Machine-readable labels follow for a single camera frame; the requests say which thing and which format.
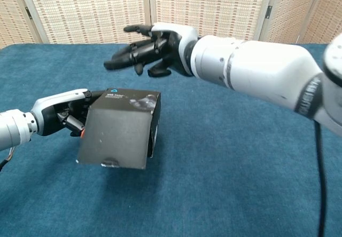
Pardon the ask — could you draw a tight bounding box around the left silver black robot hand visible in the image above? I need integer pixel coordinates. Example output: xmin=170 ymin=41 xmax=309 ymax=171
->
xmin=29 ymin=88 xmax=107 ymax=138

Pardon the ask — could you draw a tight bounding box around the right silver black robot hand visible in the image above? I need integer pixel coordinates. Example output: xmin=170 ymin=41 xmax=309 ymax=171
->
xmin=103 ymin=22 xmax=200 ymax=77

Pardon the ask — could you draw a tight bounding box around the black box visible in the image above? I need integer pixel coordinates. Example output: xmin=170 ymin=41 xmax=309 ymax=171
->
xmin=75 ymin=88 xmax=162 ymax=170

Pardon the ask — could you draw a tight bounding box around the woven folding screen panel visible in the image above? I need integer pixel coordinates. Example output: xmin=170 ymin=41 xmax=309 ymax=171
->
xmin=15 ymin=0 xmax=153 ymax=44
xmin=260 ymin=0 xmax=324 ymax=44
xmin=299 ymin=0 xmax=342 ymax=44
xmin=0 ymin=0 xmax=41 ymax=50
xmin=149 ymin=0 xmax=276 ymax=44

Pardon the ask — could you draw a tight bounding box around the blue felt table mat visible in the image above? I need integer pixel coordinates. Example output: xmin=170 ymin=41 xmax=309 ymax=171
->
xmin=0 ymin=42 xmax=342 ymax=237

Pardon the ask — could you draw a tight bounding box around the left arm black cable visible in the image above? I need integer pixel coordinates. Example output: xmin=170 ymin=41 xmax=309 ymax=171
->
xmin=0 ymin=146 xmax=17 ymax=172

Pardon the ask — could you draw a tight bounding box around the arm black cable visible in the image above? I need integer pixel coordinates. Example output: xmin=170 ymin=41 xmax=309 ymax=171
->
xmin=0 ymin=146 xmax=17 ymax=172
xmin=314 ymin=121 xmax=329 ymax=237

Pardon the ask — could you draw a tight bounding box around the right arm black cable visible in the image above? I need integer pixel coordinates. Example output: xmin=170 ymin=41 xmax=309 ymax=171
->
xmin=314 ymin=121 xmax=329 ymax=237

